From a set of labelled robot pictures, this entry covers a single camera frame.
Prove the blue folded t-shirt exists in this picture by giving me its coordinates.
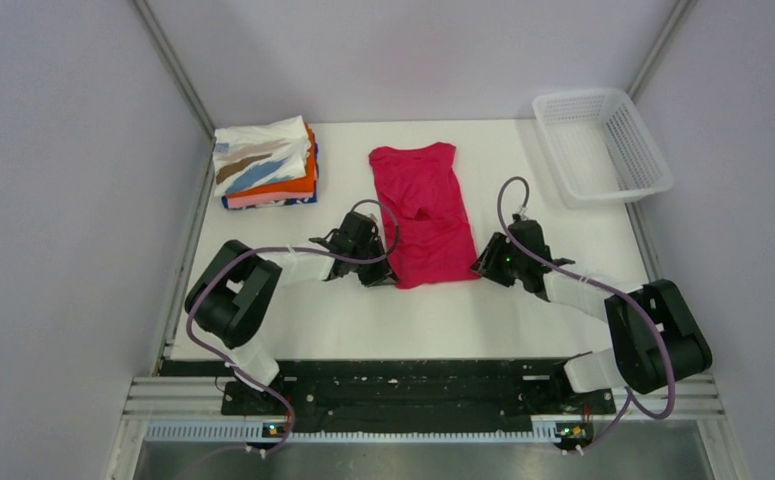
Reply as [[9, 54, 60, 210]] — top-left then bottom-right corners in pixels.
[[221, 138, 318, 210]]

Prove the pink folded t-shirt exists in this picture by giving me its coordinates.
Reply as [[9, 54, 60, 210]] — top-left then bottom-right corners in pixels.
[[221, 192, 316, 210]]

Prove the white patterned folded t-shirt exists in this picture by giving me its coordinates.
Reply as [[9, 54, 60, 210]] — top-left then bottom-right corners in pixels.
[[212, 116, 311, 197]]

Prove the white slotted cable duct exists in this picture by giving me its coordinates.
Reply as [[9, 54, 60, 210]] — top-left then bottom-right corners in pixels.
[[144, 420, 561, 444]]

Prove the crimson red t-shirt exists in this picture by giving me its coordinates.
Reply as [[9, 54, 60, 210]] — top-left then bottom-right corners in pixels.
[[368, 142, 478, 290]]

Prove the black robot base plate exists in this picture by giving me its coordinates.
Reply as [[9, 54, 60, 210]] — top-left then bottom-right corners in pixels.
[[159, 358, 616, 434]]

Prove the aluminium rail frame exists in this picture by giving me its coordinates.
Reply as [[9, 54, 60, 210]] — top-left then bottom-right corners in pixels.
[[122, 374, 725, 420]]

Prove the white plastic basket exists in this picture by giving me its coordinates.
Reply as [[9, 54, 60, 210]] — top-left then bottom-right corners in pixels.
[[532, 88, 674, 209]]

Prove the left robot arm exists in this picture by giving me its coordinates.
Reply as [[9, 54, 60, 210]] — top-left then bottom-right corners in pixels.
[[184, 210, 401, 421]]

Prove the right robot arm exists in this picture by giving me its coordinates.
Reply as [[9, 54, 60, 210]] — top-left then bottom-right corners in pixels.
[[471, 217, 713, 412]]

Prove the orange folded t-shirt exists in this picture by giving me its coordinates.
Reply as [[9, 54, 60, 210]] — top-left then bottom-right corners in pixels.
[[213, 116, 318, 208]]

